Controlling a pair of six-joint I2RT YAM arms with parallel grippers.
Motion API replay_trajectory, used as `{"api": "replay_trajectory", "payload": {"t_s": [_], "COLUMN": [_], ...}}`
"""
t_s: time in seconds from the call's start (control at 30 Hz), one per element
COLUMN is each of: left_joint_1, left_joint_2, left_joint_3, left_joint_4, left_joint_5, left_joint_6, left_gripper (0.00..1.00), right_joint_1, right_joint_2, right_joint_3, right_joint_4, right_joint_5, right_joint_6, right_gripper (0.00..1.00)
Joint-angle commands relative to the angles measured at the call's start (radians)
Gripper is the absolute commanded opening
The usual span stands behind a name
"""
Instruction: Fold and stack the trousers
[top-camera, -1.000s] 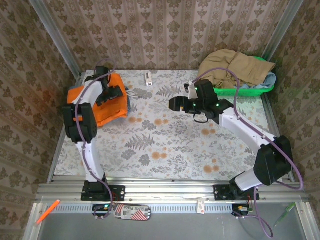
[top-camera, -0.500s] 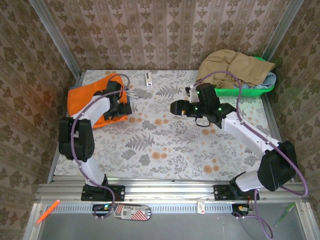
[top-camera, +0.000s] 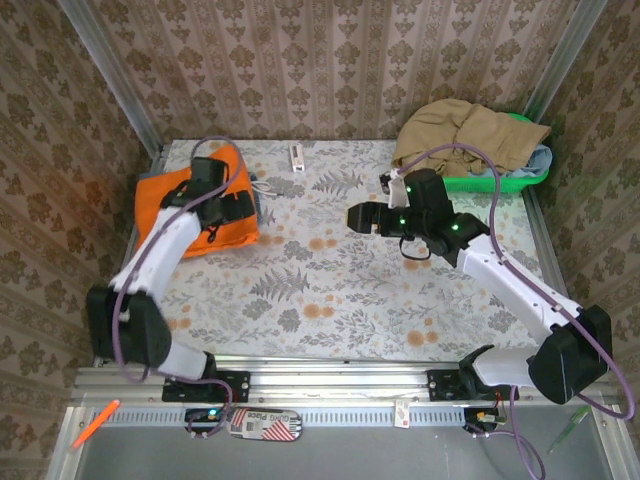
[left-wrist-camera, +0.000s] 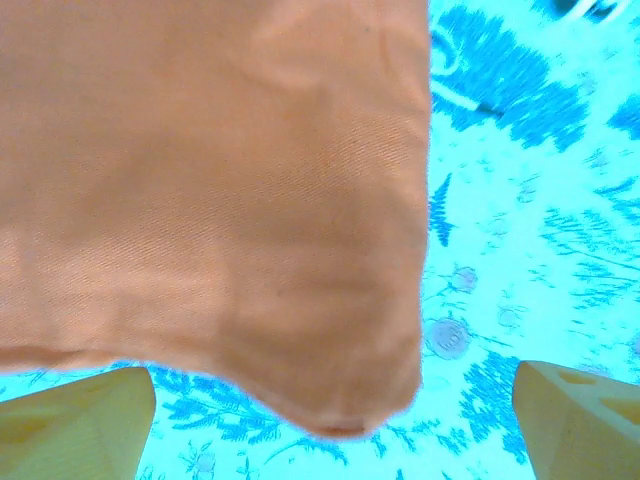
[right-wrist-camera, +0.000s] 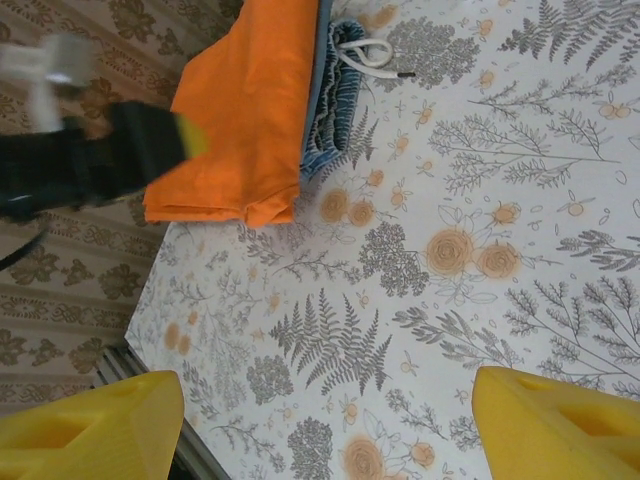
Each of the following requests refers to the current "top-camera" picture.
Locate orange trousers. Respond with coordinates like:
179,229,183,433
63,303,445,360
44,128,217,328
135,143,261,259

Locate beige trousers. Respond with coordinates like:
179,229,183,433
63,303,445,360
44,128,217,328
390,98,553,179

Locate floral tablecloth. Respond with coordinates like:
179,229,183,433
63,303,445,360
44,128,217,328
127,138,566,365

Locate green plastic basket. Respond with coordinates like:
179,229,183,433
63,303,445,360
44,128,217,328
418,112,551,195

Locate light blue garment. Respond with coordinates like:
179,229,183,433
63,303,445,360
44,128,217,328
467,143,555,181

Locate perforated metal strip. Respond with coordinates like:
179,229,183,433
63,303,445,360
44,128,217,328
102,405,469,429

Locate left controller board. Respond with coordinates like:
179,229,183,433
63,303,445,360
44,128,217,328
183,406,229,436

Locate controller board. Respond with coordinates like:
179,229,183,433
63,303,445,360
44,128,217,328
460,405,507,436
183,406,229,436

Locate right controller board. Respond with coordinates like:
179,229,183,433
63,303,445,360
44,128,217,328
460,405,507,436

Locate striped label sticker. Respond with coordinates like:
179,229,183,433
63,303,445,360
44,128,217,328
225,407,305,444

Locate orange pen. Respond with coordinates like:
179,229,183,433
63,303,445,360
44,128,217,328
71,398,122,449

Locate green pen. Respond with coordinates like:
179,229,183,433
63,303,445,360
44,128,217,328
546,404,592,455

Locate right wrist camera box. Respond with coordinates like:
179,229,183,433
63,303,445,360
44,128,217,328
379,168,454,216

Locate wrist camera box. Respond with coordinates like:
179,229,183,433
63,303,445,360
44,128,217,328
189,156,229,190
379,168,454,216

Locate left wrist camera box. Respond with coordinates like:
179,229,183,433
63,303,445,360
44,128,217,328
189,156,229,190

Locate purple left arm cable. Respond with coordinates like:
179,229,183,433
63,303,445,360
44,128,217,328
110,135,251,441

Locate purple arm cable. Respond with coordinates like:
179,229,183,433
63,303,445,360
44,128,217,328
110,135,251,441
397,143,637,480

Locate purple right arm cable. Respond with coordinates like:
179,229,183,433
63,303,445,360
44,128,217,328
397,143,637,480

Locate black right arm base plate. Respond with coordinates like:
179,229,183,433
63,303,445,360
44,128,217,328
426,367,520,403

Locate aluminium mounting rail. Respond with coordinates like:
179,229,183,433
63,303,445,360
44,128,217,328
69,362,621,407

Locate aluminium frame post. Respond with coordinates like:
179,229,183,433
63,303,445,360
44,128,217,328
57,0,162,154
521,0,604,124

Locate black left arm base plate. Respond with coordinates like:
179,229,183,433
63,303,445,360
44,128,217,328
161,368,252,404

